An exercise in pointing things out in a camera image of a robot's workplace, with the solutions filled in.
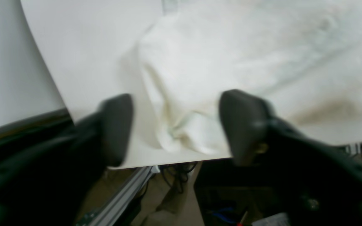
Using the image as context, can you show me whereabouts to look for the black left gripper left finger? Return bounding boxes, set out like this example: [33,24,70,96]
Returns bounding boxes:
[0,94,134,226]

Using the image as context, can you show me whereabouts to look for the white T-shirt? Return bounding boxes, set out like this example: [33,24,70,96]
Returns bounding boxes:
[136,0,362,154]

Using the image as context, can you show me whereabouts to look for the aluminium table frame rail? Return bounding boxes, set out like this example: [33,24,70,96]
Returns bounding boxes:
[75,165,160,226]

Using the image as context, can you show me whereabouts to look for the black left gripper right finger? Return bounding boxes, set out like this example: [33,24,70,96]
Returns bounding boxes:
[219,89,362,226]

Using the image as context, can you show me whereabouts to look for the black computer case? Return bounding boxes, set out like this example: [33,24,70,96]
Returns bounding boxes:
[194,159,291,226]

